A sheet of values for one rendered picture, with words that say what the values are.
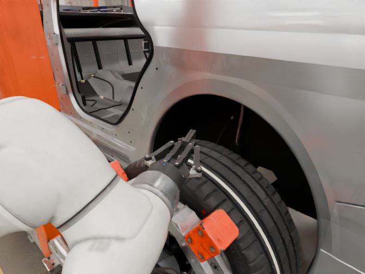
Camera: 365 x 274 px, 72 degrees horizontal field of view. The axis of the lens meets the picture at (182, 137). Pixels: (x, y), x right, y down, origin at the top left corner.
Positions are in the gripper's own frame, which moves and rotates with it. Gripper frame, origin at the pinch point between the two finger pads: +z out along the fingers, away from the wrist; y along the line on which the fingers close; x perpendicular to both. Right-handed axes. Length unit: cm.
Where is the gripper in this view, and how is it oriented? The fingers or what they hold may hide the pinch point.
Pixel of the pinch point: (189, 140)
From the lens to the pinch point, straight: 62.9
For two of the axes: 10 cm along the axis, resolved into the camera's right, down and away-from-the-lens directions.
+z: 3.0, -4.3, 8.5
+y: 9.5, 1.9, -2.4
